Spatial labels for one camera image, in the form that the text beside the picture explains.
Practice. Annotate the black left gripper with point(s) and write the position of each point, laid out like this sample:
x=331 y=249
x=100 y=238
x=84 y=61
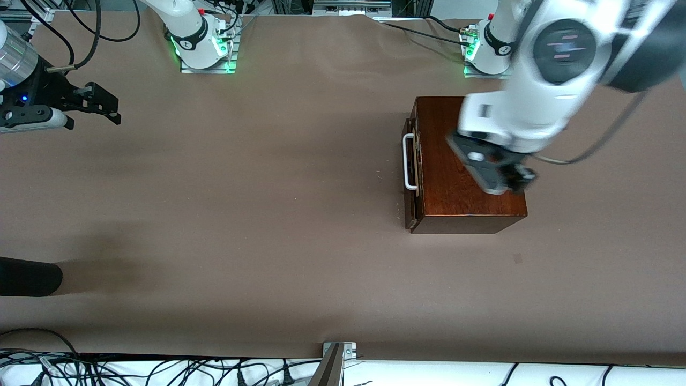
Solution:
x=519 y=172

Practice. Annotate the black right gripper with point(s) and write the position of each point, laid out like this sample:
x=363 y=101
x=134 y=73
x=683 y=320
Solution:
x=47 y=90

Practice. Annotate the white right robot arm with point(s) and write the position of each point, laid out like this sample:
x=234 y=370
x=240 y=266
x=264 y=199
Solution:
x=187 y=27

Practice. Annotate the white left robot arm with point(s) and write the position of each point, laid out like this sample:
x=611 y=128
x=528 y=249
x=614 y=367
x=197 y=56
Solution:
x=536 y=107

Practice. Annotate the dark wooden cabinet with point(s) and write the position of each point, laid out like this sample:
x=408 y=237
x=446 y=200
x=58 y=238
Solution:
x=445 y=203

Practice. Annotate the brown table mat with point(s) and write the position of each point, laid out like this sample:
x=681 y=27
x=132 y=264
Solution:
x=214 y=187

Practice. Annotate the black ribbed cylinder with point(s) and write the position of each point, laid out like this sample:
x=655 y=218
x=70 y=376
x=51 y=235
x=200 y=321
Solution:
x=27 y=276

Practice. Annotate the grey equipment box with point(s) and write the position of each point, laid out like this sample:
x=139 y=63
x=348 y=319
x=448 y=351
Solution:
x=348 y=8

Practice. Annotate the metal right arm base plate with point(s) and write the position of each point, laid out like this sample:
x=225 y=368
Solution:
x=193 y=68

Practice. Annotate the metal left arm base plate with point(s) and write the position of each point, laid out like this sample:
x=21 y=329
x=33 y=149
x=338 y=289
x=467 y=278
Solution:
x=482 y=75

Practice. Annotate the small metal bracket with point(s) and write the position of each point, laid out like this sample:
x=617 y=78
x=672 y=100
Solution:
x=348 y=349

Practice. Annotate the dark camera pole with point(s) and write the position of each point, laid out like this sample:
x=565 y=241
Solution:
x=328 y=370

